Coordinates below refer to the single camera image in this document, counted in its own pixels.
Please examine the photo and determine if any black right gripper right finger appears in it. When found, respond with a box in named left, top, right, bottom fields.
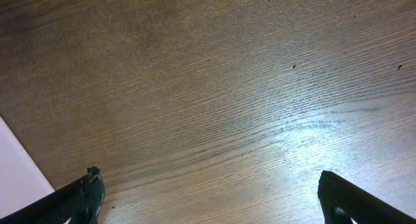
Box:
left=318, top=170, right=415, bottom=224

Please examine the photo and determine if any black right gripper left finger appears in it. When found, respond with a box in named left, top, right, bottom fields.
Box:
left=1, top=167, right=105, bottom=224

